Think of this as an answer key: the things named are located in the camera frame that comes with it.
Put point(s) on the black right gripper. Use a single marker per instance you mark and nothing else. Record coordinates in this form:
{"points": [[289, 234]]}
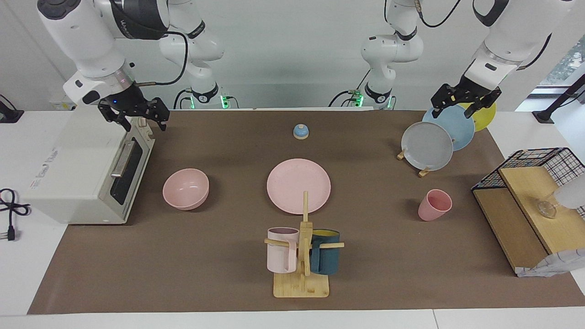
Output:
{"points": [[124, 100]]}

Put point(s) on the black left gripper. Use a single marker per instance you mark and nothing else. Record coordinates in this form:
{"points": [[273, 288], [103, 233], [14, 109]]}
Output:
{"points": [[470, 91]]}

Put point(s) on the pink bowl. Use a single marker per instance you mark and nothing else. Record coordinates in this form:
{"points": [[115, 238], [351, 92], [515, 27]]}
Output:
{"points": [[185, 189]]}

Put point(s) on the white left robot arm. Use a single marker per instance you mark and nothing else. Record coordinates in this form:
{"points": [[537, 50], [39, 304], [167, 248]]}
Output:
{"points": [[507, 36]]}

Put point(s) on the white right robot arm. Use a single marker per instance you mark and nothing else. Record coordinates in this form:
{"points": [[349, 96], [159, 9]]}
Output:
{"points": [[87, 41]]}

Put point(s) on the yellow plate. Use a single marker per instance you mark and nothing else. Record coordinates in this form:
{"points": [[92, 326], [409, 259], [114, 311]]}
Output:
{"points": [[486, 116]]}

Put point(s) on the light blue plate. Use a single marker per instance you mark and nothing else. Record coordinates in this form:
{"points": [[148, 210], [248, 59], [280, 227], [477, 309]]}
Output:
{"points": [[459, 130]]}

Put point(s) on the gray plate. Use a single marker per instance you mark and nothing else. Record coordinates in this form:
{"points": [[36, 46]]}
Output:
{"points": [[427, 146]]}

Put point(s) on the white power strip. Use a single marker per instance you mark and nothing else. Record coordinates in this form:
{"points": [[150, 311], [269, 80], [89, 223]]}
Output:
{"points": [[61, 105]]}

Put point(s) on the white toaster oven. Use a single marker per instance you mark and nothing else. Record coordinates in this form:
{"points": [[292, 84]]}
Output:
{"points": [[77, 169]]}

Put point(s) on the wooden plate rack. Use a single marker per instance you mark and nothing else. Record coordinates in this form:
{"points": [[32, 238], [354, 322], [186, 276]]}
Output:
{"points": [[424, 172]]}

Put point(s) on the light wooden board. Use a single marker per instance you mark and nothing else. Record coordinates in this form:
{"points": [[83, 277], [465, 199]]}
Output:
{"points": [[530, 192]]}

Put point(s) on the black desk clamp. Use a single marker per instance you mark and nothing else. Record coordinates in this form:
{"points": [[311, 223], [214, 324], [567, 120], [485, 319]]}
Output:
{"points": [[8, 114]]}

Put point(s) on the dark wooden board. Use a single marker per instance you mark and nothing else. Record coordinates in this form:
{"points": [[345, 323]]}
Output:
{"points": [[507, 224]]}

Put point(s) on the clear glass cup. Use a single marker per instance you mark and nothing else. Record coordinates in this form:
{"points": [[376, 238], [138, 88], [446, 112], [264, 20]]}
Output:
{"points": [[547, 209]]}

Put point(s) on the translucent white object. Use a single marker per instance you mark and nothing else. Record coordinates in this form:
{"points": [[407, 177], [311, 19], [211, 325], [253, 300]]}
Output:
{"points": [[571, 194]]}

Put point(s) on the small blue call bell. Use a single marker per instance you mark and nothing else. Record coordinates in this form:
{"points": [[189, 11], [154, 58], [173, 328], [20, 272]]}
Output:
{"points": [[300, 132]]}

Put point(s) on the brown table mat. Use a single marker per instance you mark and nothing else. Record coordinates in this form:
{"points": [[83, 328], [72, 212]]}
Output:
{"points": [[205, 265]]}

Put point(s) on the pink plate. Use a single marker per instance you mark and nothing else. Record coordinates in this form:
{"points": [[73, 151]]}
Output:
{"points": [[292, 183]]}

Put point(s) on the checkered white cloth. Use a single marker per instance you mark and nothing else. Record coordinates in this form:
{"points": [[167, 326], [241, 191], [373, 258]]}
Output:
{"points": [[553, 264]]}

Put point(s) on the pale pink mug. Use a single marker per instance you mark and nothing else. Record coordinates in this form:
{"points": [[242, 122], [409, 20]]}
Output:
{"points": [[279, 256]]}

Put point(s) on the dark teal mug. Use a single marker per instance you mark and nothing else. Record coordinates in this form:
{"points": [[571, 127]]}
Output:
{"points": [[327, 260]]}

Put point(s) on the wooden mug tree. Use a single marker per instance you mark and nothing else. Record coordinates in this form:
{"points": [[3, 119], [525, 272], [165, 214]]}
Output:
{"points": [[301, 285]]}

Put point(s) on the black camera stand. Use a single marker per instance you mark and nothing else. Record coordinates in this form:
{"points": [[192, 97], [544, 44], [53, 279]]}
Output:
{"points": [[555, 105]]}

